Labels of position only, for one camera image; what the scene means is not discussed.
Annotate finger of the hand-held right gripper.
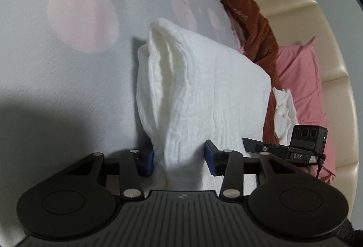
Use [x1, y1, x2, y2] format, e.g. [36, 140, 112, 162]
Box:
[242, 137, 290, 157]

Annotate white muslin garment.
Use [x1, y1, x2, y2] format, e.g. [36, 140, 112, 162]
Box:
[136, 17, 271, 191]

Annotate black cable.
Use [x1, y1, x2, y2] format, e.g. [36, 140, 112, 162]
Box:
[317, 155, 325, 178]

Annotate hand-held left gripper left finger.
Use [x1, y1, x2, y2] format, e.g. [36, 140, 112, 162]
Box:
[66, 149, 155, 202]

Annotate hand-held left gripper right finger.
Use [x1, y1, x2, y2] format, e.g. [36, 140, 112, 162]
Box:
[205, 139, 301, 202]

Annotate grey polka dot bed sheet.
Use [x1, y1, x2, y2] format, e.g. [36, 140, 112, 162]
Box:
[0, 0, 273, 239]

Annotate brown fleece garment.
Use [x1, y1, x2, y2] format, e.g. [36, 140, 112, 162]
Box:
[220, 0, 284, 148]

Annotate beige padded headboard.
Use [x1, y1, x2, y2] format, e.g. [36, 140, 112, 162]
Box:
[247, 0, 358, 179]

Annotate pink embroidered pillow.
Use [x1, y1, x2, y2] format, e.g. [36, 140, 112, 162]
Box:
[275, 36, 336, 185]

